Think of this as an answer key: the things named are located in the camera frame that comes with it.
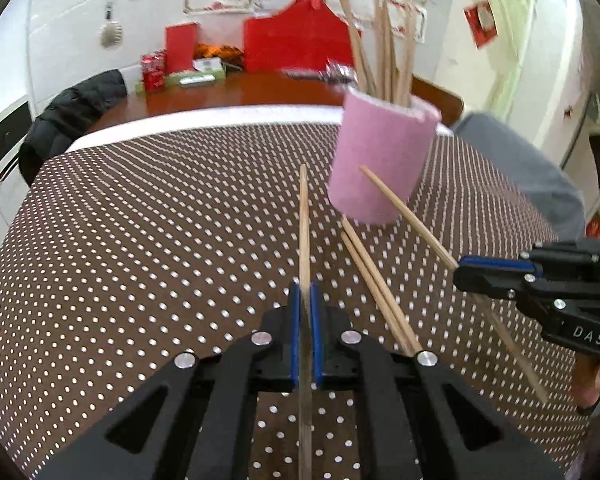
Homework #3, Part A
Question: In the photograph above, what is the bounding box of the hanging round brush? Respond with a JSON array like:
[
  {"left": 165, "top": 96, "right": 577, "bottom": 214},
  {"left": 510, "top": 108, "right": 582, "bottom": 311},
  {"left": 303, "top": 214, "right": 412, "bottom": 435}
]
[{"left": 99, "top": 2, "right": 123, "bottom": 50}]

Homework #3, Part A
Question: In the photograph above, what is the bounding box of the black jacket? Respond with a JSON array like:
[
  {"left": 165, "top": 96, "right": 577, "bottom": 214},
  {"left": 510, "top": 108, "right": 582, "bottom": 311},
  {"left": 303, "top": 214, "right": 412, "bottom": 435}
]
[{"left": 19, "top": 70, "right": 128, "bottom": 186}]

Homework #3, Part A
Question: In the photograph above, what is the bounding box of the red can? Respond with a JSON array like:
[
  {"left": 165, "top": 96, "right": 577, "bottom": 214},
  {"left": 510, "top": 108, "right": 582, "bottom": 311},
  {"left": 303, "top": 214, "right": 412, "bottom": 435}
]
[{"left": 140, "top": 50, "right": 168, "bottom": 92}]

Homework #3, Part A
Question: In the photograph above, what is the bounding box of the dark foil packet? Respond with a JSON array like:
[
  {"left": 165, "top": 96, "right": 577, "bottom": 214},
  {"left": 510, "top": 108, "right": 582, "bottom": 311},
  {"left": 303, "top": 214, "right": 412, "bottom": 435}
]
[{"left": 325, "top": 60, "right": 358, "bottom": 85}]

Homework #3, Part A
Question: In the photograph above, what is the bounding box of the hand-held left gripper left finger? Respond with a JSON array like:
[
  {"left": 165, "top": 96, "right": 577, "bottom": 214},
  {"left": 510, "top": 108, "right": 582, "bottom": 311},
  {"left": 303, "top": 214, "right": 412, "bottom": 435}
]
[{"left": 37, "top": 284, "right": 301, "bottom": 480}]

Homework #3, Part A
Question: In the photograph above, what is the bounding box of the person's right hand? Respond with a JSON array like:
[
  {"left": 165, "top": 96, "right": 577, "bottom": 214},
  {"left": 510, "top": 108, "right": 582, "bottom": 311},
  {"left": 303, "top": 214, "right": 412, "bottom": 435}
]
[{"left": 571, "top": 355, "right": 600, "bottom": 414}]

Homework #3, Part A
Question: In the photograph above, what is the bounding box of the grey garment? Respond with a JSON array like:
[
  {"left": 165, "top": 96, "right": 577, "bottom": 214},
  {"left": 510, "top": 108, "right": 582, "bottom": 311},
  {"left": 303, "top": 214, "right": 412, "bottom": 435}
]
[{"left": 452, "top": 112, "right": 587, "bottom": 241}]

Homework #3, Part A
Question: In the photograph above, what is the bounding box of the green box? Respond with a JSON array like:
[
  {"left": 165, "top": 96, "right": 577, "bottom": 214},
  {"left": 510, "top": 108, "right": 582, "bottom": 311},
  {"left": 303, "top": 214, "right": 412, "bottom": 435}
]
[{"left": 164, "top": 66, "right": 227, "bottom": 87}]

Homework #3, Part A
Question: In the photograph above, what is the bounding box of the pink cup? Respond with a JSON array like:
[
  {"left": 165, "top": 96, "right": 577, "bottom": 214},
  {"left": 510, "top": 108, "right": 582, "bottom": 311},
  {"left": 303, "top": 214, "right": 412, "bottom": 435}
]
[{"left": 326, "top": 89, "right": 441, "bottom": 225}]

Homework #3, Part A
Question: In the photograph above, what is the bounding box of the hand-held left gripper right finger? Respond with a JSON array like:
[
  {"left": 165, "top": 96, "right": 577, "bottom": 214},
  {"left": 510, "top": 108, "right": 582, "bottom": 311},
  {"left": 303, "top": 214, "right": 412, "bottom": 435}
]
[{"left": 309, "top": 281, "right": 571, "bottom": 480}]

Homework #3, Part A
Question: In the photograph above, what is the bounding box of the light green curtain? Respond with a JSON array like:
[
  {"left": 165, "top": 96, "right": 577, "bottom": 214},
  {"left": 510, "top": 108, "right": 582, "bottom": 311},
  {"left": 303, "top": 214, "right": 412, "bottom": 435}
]
[{"left": 462, "top": 0, "right": 538, "bottom": 121}]

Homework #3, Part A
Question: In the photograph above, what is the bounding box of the white refrigerator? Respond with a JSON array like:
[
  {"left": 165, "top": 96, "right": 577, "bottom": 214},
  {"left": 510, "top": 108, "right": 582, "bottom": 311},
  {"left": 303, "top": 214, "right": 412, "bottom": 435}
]
[{"left": 560, "top": 75, "right": 600, "bottom": 166}]

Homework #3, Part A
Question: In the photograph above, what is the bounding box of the orange snack bag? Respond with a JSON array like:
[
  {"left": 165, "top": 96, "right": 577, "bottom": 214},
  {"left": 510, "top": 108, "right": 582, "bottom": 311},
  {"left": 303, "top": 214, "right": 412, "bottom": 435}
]
[{"left": 194, "top": 44, "right": 244, "bottom": 68}]

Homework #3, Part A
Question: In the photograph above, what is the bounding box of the red diamond wall decoration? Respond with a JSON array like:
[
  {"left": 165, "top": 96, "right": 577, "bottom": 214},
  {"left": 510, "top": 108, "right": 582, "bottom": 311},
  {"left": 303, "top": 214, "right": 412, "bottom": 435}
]
[{"left": 463, "top": 1, "right": 498, "bottom": 48}]

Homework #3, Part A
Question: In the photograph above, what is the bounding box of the red box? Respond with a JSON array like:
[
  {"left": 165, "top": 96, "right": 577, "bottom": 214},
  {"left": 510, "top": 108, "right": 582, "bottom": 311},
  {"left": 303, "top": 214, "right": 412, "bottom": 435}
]
[{"left": 165, "top": 22, "right": 200, "bottom": 73}]

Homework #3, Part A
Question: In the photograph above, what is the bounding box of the white table cover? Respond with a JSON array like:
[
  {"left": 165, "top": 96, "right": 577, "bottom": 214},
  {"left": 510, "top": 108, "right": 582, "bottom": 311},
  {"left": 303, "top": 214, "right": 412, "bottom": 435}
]
[{"left": 67, "top": 104, "right": 453, "bottom": 153}]

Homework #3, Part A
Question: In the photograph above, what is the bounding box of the bunch of wooden chopsticks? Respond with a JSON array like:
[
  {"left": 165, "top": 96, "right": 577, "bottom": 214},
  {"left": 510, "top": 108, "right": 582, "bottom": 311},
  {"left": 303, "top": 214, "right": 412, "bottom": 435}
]
[{"left": 332, "top": 0, "right": 418, "bottom": 108}]

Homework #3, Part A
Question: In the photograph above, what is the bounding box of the wooden chair back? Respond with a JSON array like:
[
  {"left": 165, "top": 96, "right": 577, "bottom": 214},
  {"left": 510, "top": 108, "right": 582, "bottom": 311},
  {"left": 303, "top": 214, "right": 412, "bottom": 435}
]
[{"left": 411, "top": 75, "right": 465, "bottom": 128}]

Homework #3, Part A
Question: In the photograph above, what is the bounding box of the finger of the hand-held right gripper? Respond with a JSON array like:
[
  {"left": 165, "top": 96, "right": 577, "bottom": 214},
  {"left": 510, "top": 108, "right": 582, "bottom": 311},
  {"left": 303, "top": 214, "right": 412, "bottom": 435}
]
[
  {"left": 451, "top": 264, "right": 600, "bottom": 329},
  {"left": 458, "top": 239, "right": 600, "bottom": 277}
]

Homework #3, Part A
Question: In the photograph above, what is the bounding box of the wooden chopstick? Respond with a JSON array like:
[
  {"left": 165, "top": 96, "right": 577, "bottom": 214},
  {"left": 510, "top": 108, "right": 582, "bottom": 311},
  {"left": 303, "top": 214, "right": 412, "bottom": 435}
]
[
  {"left": 360, "top": 165, "right": 550, "bottom": 405},
  {"left": 340, "top": 231, "right": 415, "bottom": 357},
  {"left": 298, "top": 163, "right": 313, "bottom": 480},
  {"left": 340, "top": 216, "right": 425, "bottom": 356}
]

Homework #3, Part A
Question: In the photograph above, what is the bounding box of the red gift bag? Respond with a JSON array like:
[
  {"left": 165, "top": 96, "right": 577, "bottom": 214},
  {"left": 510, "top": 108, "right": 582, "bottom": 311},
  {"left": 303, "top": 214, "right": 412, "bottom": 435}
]
[{"left": 243, "top": 0, "right": 363, "bottom": 73}]

